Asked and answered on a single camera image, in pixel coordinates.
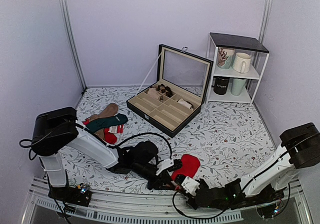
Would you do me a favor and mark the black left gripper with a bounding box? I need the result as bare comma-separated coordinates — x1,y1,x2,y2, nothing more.
132,161,175,191

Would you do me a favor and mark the red and beige sock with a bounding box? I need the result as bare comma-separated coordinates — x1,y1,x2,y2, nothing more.
171,154,201,180

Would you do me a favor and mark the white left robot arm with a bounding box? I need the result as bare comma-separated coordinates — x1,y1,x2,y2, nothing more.
31,107,175,201

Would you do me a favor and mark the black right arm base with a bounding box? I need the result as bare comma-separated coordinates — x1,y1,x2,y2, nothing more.
241,184,291,219

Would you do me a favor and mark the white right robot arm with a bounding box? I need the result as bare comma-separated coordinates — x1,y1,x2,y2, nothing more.
182,122,320,210

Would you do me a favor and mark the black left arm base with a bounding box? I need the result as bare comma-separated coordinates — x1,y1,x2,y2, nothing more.
47,174,92,207

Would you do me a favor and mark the red sock in pile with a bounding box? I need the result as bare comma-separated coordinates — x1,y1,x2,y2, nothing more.
83,120,118,144

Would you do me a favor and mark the red white striped sock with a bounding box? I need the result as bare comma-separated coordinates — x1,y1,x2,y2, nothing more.
109,124,124,134

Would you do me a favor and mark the floral patterned table mat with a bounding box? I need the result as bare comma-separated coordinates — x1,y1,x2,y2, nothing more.
56,86,276,195

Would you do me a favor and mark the cream rolled sock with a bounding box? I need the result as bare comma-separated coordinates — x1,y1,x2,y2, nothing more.
177,98,194,110

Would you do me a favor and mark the dark green sock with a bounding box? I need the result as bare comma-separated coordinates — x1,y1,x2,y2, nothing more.
85,114,128,132

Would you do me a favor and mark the beige rolled sock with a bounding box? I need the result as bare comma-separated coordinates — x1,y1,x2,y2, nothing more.
147,87,164,102

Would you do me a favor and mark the dark brown rolled sock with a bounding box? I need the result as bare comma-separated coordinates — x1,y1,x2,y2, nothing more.
156,84,173,98

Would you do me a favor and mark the black compartment storage box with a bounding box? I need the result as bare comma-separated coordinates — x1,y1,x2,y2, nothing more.
126,44,214,137

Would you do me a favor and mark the black mug with text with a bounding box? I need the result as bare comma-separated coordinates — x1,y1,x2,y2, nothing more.
213,76,230,95

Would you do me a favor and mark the pale green cup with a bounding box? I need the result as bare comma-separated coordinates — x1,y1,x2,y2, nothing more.
230,78,247,96

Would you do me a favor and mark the coral pattern mug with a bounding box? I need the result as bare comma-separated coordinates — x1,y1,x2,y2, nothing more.
217,47,235,69

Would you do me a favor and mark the white two-tier shelf rack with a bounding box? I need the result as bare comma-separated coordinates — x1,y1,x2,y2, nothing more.
206,33,270,105

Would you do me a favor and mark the cream ribbed mug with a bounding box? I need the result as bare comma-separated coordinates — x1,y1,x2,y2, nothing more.
232,52,251,74

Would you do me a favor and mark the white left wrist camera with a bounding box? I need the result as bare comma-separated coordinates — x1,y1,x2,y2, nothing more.
155,158,183,176

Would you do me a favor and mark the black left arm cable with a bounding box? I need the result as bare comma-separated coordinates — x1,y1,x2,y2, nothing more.
116,132,173,161

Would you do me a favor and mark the slotted aluminium front rail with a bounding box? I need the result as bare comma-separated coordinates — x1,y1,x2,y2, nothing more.
18,177,315,223

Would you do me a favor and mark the left aluminium frame post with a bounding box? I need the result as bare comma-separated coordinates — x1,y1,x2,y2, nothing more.
59,0,88,93

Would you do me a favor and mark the aluminium frame post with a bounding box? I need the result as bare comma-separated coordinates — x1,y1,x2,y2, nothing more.
59,0,88,93
258,0,273,43

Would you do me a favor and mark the right aluminium frame post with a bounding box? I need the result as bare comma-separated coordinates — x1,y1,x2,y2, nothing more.
258,0,273,43

